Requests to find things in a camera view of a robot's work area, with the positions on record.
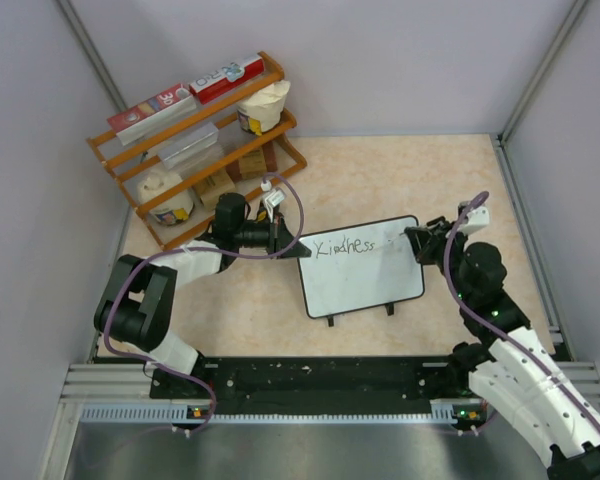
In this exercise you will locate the black framed whiteboard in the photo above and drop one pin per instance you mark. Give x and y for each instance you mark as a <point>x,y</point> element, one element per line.
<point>360,267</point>

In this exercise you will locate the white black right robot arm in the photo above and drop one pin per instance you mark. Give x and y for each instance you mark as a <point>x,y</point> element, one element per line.
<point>508,366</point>

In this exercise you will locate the clear plastic box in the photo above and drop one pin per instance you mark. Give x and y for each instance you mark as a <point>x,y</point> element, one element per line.
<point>188,146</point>

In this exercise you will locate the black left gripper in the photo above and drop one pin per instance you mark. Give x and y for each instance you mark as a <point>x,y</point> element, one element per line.
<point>279,236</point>

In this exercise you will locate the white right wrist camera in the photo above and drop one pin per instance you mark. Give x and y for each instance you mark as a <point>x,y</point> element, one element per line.
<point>477,219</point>

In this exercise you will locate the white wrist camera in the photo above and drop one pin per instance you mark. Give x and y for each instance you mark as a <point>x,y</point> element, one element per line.
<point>477,219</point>
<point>272,199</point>

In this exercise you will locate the black yellow drink can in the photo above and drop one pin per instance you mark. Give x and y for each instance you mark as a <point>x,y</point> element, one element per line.
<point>265,213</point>

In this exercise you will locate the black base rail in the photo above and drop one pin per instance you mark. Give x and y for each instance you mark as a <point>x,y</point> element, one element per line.
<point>364,385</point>

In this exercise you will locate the red white foil box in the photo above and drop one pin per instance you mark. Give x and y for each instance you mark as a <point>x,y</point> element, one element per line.
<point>228,77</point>

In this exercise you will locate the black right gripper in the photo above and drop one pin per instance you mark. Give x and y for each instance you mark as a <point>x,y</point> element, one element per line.
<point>420,236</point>

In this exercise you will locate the orange wooden shelf rack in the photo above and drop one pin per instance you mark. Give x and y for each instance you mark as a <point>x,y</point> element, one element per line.
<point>128,164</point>

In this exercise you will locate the aluminium frame rail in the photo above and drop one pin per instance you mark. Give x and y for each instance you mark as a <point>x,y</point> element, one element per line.
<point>107,383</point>

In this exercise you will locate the white paper bag right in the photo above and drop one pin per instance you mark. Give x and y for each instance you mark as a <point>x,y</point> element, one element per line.
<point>261,111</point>

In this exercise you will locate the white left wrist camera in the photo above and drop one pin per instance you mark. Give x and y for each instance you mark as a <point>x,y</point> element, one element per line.
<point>272,199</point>

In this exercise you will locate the red grey wrap box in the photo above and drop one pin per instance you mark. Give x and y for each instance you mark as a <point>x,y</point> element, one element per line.
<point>152,113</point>

